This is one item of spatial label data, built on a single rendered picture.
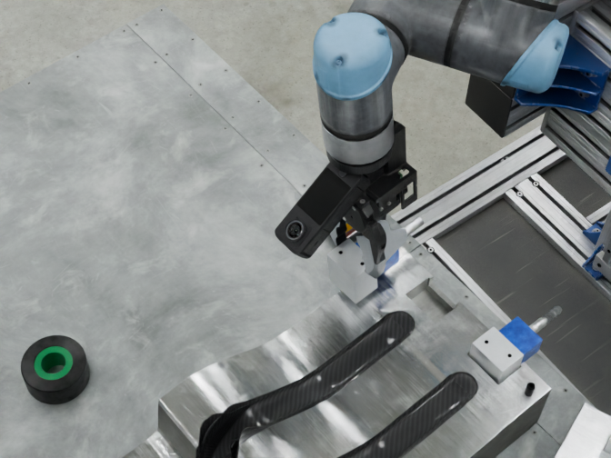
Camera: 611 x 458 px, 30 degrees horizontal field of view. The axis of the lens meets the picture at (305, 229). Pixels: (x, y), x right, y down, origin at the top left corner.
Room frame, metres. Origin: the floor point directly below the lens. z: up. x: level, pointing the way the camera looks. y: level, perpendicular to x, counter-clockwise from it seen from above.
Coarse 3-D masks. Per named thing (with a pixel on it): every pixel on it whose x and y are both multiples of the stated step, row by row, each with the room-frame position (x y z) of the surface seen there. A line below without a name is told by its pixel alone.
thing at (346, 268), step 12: (408, 228) 0.81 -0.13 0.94; (348, 240) 0.78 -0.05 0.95; (336, 252) 0.76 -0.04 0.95; (348, 252) 0.76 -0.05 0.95; (360, 252) 0.76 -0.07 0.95; (396, 252) 0.77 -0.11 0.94; (336, 264) 0.75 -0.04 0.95; (348, 264) 0.74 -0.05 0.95; (360, 264) 0.74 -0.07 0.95; (336, 276) 0.75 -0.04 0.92; (348, 276) 0.73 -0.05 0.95; (360, 276) 0.73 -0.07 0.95; (348, 288) 0.73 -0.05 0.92; (360, 288) 0.73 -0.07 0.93; (372, 288) 0.74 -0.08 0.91; (360, 300) 0.73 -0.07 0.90
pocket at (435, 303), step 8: (432, 280) 0.77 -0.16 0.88; (416, 288) 0.76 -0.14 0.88; (424, 288) 0.77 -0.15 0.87; (432, 288) 0.76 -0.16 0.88; (408, 296) 0.75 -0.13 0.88; (416, 296) 0.76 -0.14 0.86; (424, 296) 0.76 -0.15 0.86; (432, 296) 0.76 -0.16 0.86; (440, 296) 0.75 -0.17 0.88; (416, 304) 0.75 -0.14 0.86; (424, 304) 0.75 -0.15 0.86; (432, 304) 0.75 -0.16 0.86; (440, 304) 0.75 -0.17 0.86; (448, 304) 0.74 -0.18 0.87; (456, 304) 0.73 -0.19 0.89; (424, 312) 0.74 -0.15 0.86; (432, 312) 0.74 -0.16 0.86; (440, 312) 0.74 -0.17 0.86; (448, 312) 0.74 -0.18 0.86; (432, 320) 0.72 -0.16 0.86
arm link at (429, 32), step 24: (360, 0) 0.85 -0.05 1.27; (384, 0) 0.84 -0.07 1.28; (408, 0) 0.85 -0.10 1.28; (432, 0) 0.85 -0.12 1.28; (456, 0) 0.85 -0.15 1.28; (384, 24) 0.81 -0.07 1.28; (408, 24) 0.83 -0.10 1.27; (432, 24) 0.82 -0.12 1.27; (408, 48) 0.81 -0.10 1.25; (432, 48) 0.81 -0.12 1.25
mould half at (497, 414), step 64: (320, 320) 0.71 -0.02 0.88; (448, 320) 0.71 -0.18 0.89; (192, 384) 0.59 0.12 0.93; (256, 384) 0.60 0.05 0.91; (384, 384) 0.62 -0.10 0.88; (512, 384) 0.62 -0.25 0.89; (192, 448) 0.52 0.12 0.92; (256, 448) 0.51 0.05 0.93; (320, 448) 0.53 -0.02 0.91; (448, 448) 0.54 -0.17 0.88
